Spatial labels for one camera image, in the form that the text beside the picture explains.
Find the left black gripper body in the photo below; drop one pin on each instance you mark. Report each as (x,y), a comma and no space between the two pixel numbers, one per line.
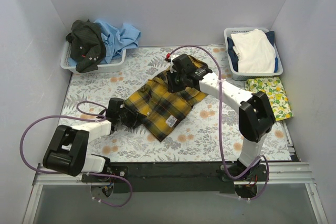
(132,117)

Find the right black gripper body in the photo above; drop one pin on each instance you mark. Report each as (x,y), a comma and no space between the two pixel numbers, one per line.
(172,82)

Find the floral table mat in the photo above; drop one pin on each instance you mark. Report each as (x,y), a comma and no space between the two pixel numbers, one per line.
(208,133)

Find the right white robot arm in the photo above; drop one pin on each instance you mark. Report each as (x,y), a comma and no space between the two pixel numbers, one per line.
(255,115)

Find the light blue shirt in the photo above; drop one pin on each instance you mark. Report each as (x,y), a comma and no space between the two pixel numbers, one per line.
(116,40)

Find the yellow plaid flannel shirt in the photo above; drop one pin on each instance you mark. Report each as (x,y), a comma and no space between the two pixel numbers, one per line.
(163,110)

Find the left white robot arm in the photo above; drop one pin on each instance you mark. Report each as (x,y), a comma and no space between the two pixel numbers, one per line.
(67,150)

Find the left white laundry basket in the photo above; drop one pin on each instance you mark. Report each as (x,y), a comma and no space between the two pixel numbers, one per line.
(116,64)

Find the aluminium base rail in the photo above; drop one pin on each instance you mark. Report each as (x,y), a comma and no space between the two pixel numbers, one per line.
(277,192)

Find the lemon print cloth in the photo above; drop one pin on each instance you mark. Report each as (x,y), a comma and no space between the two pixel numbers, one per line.
(273,88)

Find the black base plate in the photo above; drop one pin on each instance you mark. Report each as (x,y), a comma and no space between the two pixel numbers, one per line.
(174,176)

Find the white folded shirt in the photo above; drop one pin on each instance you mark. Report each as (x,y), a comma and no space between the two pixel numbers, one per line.
(254,51)

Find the black pinstripe shirt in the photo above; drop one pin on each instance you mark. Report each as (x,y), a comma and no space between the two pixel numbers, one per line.
(87,47)

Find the navy blue folded shirt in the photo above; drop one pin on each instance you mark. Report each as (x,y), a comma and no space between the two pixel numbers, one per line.
(231,51)

